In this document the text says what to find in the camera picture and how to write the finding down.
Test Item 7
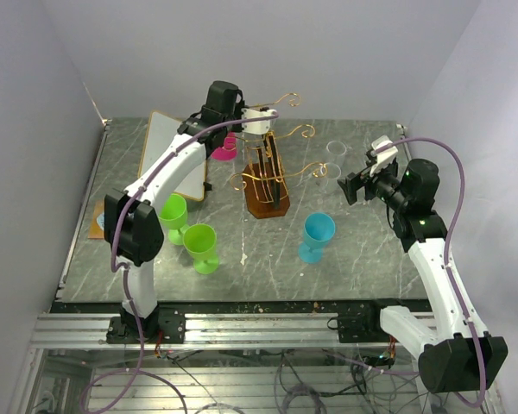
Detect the purple cable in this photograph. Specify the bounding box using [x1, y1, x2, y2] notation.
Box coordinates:
[370, 136, 489, 409]
[79, 110, 281, 414]

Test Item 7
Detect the green wine glass front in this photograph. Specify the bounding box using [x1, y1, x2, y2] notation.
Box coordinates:
[183, 223, 219, 275]

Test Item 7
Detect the clear plastic cup rear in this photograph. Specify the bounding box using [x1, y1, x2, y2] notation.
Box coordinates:
[325, 141, 347, 167]

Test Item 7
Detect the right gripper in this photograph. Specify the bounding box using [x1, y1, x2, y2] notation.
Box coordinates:
[338, 158, 409, 211]

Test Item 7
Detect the clear plastic cup front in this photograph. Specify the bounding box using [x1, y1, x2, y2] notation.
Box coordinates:
[319, 162, 341, 194]

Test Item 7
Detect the gold wire glass rack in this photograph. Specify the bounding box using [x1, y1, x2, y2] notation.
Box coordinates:
[230, 92, 316, 219]

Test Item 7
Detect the pink plastic wine glass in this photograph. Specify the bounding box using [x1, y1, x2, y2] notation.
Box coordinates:
[211, 132, 237, 161]

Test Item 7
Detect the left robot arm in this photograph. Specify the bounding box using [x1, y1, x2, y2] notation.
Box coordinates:
[104, 80, 244, 342]

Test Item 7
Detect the clear plastic cup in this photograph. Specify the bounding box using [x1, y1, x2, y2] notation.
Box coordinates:
[325, 141, 347, 167]
[319, 162, 341, 194]

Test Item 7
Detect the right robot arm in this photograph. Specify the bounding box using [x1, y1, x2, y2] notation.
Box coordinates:
[338, 159, 509, 393]

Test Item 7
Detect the framed picture card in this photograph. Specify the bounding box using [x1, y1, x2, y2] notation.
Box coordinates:
[88, 199, 104, 240]

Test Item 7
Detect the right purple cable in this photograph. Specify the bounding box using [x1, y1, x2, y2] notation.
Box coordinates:
[370, 136, 489, 409]

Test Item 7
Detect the small whiteboard yellow frame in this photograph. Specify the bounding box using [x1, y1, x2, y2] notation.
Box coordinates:
[137, 111, 207, 202]

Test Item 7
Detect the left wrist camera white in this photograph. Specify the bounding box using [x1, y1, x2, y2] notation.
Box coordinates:
[241, 108, 278, 135]

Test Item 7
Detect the blue plastic wine glass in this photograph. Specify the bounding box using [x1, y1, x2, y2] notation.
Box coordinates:
[298, 212, 336, 264]

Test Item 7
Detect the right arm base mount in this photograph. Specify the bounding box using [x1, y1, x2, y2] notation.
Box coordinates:
[326, 299, 398, 344]

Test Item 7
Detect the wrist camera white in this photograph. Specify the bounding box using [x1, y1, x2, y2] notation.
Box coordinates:
[241, 108, 278, 135]
[366, 135, 398, 177]

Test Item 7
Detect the green wine glass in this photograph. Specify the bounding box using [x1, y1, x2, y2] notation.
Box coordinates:
[159, 193, 189, 246]
[183, 223, 219, 275]

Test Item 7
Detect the aluminium rail frame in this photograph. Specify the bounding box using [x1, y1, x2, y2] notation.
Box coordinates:
[25, 310, 497, 414]

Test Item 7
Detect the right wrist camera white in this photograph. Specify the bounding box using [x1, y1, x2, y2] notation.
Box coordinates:
[366, 135, 398, 177]

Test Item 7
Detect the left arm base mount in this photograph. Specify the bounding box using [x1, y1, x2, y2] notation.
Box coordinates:
[106, 305, 186, 344]

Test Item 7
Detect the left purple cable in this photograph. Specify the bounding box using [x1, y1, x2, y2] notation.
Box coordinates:
[79, 110, 281, 414]

